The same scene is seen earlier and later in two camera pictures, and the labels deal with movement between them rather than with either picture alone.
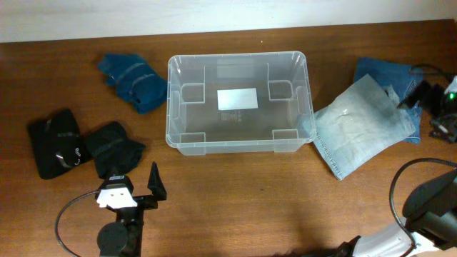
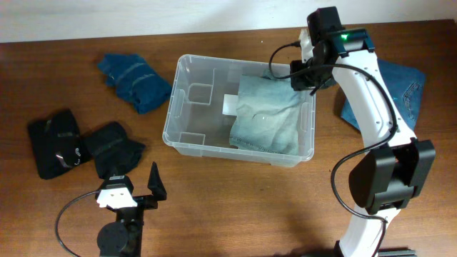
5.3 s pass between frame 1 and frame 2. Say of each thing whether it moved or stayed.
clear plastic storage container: moved
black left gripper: stayed
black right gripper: moved
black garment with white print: stayed
